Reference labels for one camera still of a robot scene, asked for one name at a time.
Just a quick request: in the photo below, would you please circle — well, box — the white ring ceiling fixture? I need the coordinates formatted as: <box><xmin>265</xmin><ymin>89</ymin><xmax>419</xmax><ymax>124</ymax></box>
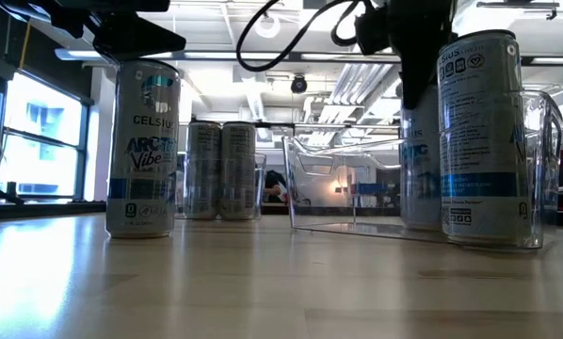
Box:
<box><xmin>254</xmin><ymin>13</ymin><xmax>282</xmax><ymax>40</ymax></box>

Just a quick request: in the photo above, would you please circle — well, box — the black-framed window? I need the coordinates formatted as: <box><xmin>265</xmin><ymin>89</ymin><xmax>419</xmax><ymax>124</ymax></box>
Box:
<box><xmin>0</xmin><ymin>68</ymin><xmax>94</xmax><ymax>203</ymax></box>

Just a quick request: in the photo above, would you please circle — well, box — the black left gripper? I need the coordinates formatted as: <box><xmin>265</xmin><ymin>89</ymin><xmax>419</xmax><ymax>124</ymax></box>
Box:
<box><xmin>26</xmin><ymin>0</ymin><xmax>187</xmax><ymax>63</ymax></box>

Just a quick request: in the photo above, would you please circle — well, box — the clear plastic bin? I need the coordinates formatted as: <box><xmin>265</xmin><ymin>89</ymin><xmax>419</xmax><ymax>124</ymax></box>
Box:
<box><xmin>175</xmin><ymin>150</ymin><xmax>267</xmax><ymax>221</ymax></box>
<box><xmin>281</xmin><ymin>89</ymin><xmax>563</xmax><ymax>250</ymax></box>

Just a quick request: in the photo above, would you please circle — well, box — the black round mounted camera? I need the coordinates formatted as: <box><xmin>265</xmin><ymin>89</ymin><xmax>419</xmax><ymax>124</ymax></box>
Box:
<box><xmin>289</xmin><ymin>74</ymin><xmax>309</xmax><ymax>94</ymax></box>

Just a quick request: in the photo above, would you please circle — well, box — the blue box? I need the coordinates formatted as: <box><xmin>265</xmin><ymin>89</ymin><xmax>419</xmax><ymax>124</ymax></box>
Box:
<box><xmin>355</xmin><ymin>182</ymin><xmax>387</xmax><ymax>196</ymax></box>

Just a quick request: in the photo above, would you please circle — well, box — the person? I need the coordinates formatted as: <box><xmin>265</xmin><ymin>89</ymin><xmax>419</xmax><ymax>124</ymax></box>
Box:
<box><xmin>264</xmin><ymin>169</ymin><xmax>288</xmax><ymax>204</ymax></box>

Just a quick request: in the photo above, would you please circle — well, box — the white can blue palm print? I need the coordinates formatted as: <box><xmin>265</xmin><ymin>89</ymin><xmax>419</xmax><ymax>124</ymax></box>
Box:
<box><xmin>399</xmin><ymin>86</ymin><xmax>443</xmax><ymax>232</ymax></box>
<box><xmin>436</xmin><ymin>29</ymin><xmax>533</xmax><ymax>247</ymax></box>
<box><xmin>105</xmin><ymin>57</ymin><xmax>183</xmax><ymax>240</ymax></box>

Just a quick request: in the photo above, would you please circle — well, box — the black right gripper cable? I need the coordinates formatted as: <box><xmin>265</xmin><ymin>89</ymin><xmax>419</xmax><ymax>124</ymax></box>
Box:
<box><xmin>235</xmin><ymin>0</ymin><xmax>375</xmax><ymax>73</ymax></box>

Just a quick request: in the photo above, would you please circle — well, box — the white can orange print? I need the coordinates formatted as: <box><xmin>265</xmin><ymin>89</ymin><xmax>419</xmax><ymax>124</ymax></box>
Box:
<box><xmin>185</xmin><ymin>121</ymin><xmax>223</xmax><ymax>220</ymax></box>
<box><xmin>219</xmin><ymin>121</ymin><xmax>258</xmax><ymax>221</ymax></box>

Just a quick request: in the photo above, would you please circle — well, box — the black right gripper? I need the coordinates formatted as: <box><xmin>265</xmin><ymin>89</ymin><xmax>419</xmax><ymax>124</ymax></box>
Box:
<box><xmin>354</xmin><ymin>0</ymin><xmax>458</xmax><ymax>111</ymax></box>

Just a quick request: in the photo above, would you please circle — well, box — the black overhead rig rail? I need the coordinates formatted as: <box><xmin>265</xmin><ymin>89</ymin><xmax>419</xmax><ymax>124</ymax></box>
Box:
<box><xmin>475</xmin><ymin>1</ymin><xmax>561</xmax><ymax>23</ymax></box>

